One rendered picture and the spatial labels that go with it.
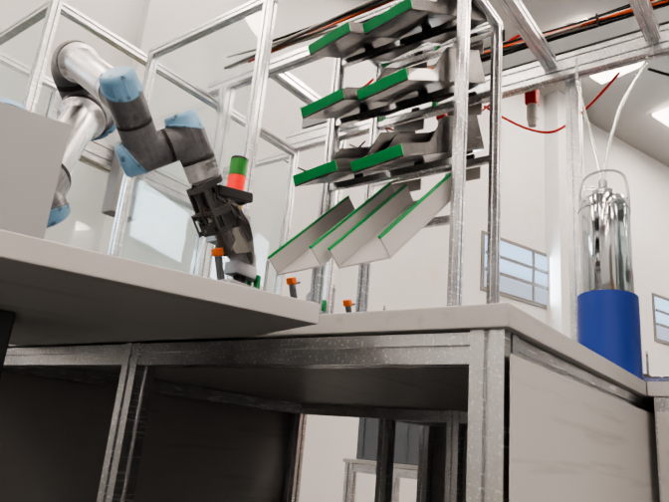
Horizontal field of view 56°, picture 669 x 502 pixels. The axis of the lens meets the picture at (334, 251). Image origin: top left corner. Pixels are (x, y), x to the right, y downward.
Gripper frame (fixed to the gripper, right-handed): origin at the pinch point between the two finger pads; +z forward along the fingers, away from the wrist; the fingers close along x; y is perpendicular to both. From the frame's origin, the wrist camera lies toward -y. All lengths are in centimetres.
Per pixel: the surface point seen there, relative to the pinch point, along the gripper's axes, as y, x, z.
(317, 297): 4.8, 20.9, 9.3
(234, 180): -24.3, -17.4, -14.4
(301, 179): -1.6, 22.4, -14.7
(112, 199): -44, -99, -16
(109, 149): -57, -105, -33
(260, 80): -49, -17, -37
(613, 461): 10, 75, 42
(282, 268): 11.3, 20.5, -0.5
